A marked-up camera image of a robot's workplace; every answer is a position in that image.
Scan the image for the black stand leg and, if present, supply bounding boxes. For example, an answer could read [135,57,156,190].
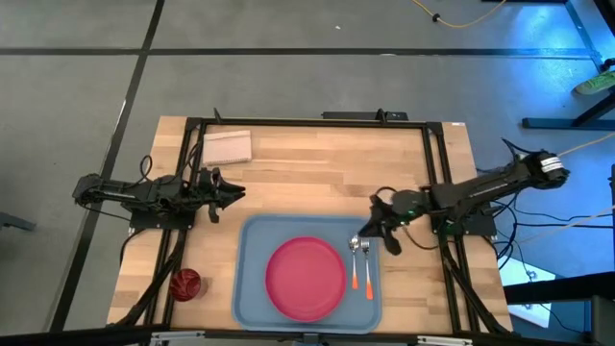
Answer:
[520,0,615,132]

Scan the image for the green shoe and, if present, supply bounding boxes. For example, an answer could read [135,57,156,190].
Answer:
[573,69,615,96]

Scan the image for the yellow floor cable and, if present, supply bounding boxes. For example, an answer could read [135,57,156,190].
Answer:
[410,0,508,29]

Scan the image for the beige floor cable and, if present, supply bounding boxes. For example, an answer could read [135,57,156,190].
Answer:
[556,131,615,158]

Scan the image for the blue plastic tray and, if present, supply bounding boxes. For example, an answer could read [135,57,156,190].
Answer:
[231,213,384,334]

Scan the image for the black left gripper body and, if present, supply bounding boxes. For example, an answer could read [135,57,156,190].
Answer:
[191,166,227,225]

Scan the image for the fork with orange handle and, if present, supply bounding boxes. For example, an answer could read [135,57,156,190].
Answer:
[360,238,375,301]

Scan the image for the spoon with orange handle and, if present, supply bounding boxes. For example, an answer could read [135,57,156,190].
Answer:
[348,235,360,291]

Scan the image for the red round plate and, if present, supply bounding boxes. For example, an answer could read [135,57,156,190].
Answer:
[264,235,348,323]

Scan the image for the black aluminium table frame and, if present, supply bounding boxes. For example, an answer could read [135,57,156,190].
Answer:
[108,107,515,337]

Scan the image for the black cable bundle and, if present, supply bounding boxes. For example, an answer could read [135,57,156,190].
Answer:
[475,137,615,270]

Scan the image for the black bar with brackets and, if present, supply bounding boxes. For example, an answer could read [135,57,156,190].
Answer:
[0,324,615,346]

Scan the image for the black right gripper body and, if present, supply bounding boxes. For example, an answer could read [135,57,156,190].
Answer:
[377,188,424,257]

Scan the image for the white paper sheet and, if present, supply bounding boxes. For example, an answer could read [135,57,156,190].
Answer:
[498,258,557,329]

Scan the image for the grey floor object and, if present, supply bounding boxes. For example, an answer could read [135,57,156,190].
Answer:
[0,210,37,233]

